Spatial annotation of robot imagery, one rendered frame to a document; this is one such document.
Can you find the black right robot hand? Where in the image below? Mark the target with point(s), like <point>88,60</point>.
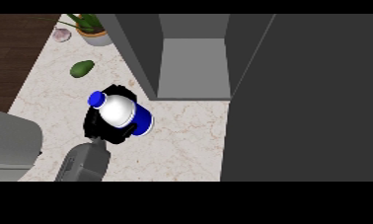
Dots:
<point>94,126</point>

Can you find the white bottle with blue cap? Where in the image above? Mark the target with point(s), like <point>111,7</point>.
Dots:
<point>119,111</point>

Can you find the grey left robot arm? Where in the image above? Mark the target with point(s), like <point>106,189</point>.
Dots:
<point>17,145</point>

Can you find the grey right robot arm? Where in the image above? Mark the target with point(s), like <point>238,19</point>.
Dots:
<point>86,162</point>

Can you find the grey open cabinet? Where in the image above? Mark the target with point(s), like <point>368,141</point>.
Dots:
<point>194,66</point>

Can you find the dark grey cabinet door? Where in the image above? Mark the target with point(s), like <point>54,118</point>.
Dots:
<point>302,103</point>

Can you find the green avocado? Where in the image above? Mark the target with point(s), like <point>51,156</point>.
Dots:
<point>82,68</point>

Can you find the potted green plant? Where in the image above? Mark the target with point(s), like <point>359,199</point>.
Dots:
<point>94,34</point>

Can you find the pale garlic bulb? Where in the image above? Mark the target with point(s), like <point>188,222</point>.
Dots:
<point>63,35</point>

